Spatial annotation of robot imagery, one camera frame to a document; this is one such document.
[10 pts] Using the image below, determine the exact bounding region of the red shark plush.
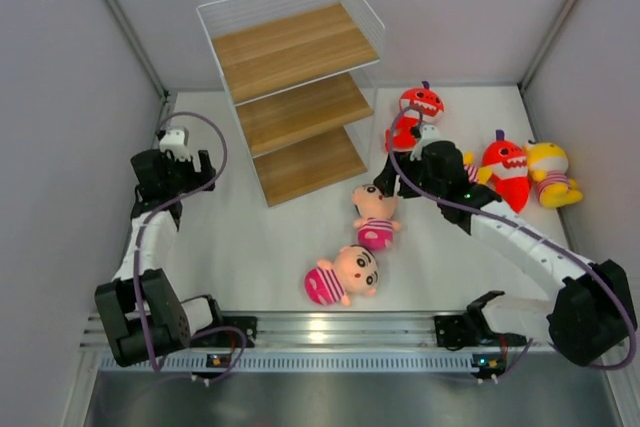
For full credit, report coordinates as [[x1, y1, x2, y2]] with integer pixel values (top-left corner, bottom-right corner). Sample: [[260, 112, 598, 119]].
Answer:
[[384, 81, 445, 152], [481, 129, 531, 213]]

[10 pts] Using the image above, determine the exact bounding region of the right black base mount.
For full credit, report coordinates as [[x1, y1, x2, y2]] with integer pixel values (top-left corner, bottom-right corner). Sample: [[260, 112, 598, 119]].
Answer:
[[433, 313, 501, 350]]

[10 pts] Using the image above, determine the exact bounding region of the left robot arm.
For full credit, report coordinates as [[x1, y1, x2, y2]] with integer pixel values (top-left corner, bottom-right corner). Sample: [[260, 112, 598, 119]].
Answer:
[[94, 149, 226, 367]]

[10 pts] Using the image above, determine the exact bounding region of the white wire wooden shelf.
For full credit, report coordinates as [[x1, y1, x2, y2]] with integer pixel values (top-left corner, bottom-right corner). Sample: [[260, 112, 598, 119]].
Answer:
[[197, 0, 386, 207]]

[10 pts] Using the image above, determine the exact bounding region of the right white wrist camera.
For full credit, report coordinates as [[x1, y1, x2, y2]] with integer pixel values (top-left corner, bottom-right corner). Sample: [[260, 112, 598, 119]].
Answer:
[[410, 123, 441, 151]]

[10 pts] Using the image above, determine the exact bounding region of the yellow plush toy right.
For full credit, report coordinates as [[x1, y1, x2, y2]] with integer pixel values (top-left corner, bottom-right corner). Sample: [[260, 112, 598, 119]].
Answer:
[[524, 140, 584, 209]]

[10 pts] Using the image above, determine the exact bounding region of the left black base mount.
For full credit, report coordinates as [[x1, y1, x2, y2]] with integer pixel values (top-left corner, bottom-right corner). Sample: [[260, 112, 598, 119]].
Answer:
[[191, 315, 258, 349]]

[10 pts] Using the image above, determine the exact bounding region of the yellow plush toy striped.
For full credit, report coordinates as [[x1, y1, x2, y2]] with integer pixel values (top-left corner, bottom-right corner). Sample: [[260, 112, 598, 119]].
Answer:
[[463, 152, 479, 183]]

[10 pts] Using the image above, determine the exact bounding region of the red shark plush right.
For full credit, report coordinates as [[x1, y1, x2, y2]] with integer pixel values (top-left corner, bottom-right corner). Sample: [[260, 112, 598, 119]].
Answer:
[[481, 129, 531, 213]]

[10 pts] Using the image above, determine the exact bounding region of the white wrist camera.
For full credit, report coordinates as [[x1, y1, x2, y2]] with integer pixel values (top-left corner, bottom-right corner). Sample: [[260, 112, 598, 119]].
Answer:
[[410, 123, 441, 151], [158, 127, 192, 162]]

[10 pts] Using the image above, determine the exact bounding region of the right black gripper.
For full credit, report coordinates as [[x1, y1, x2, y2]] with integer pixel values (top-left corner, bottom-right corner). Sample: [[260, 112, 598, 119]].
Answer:
[[374, 152, 445, 202]]

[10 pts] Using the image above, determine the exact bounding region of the aluminium frame post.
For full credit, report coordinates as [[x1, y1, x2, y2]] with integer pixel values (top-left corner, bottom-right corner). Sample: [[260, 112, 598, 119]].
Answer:
[[102, 0, 169, 102], [518, 0, 581, 95]]

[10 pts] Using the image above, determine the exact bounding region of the red shark plush left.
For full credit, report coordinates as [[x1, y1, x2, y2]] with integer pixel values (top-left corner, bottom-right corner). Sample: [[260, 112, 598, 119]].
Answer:
[[384, 81, 445, 152]]

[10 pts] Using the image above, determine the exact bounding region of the aluminium frame post left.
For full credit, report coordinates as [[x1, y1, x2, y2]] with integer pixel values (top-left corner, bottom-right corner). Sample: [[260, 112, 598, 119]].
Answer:
[[102, 0, 169, 102]]

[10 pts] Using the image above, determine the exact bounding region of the aluminium mounting rail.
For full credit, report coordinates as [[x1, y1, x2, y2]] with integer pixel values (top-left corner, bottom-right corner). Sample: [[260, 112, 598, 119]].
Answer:
[[79, 310, 626, 373]]

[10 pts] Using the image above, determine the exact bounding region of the boy plush doll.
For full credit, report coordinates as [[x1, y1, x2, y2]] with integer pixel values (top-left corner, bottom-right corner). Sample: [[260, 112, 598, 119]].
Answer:
[[303, 245, 380, 307], [352, 184, 401, 251]]

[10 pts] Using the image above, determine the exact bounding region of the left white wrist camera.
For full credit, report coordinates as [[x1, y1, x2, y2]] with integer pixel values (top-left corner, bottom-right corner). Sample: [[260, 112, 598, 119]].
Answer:
[[158, 127, 192, 162]]

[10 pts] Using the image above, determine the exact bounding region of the purple cable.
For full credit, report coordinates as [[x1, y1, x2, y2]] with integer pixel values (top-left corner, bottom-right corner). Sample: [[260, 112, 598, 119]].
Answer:
[[130, 111, 247, 388], [387, 106, 636, 383]]

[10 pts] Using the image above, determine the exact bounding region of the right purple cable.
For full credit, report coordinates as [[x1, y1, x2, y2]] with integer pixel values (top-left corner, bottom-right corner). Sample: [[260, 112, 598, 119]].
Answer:
[[387, 106, 636, 383]]

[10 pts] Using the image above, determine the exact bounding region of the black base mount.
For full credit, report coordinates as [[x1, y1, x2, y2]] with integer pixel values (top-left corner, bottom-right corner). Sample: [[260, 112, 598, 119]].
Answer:
[[191, 315, 258, 349], [433, 313, 501, 350]]

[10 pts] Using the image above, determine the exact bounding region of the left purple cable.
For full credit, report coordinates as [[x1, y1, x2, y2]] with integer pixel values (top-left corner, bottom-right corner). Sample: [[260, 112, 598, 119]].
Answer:
[[130, 111, 247, 388]]

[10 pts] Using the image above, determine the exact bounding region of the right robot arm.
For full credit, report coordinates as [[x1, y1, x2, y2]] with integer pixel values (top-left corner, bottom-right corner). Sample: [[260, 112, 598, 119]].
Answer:
[[374, 140, 638, 371]]

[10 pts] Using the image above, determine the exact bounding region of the aluminium frame post right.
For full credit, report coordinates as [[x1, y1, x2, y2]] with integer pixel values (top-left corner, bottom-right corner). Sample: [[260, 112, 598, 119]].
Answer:
[[518, 0, 581, 95]]

